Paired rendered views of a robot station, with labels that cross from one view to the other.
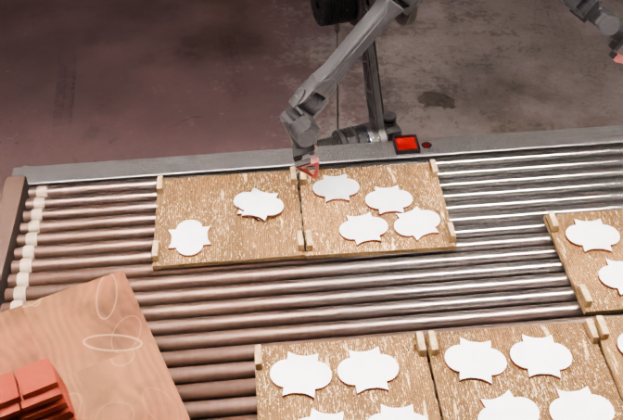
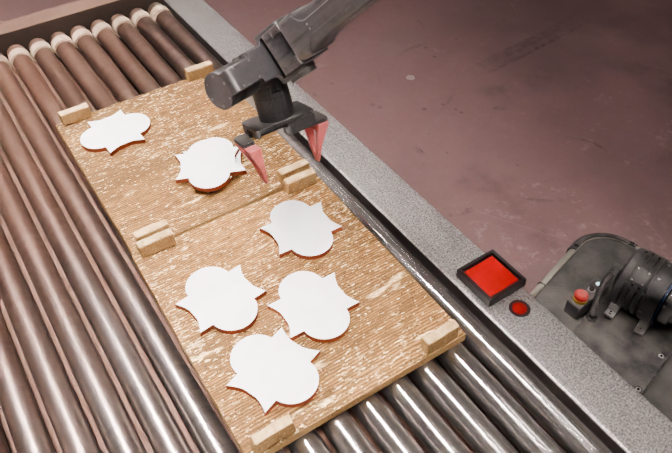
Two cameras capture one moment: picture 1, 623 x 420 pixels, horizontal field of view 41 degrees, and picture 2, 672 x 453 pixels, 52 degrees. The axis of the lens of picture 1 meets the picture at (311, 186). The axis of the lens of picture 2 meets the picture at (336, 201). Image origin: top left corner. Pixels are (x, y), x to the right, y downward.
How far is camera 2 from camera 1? 1.88 m
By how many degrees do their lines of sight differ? 44
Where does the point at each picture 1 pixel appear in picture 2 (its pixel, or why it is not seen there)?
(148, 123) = (548, 118)
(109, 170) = (219, 35)
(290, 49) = not seen: outside the picture
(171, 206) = (171, 96)
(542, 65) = not seen: outside the picture
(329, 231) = (198, 260)
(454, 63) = not seen: outside the picture
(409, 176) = (399, 311)
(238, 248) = (118, 181)
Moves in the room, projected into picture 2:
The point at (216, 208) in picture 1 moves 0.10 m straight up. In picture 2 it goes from (188, 132) to (179, 89)
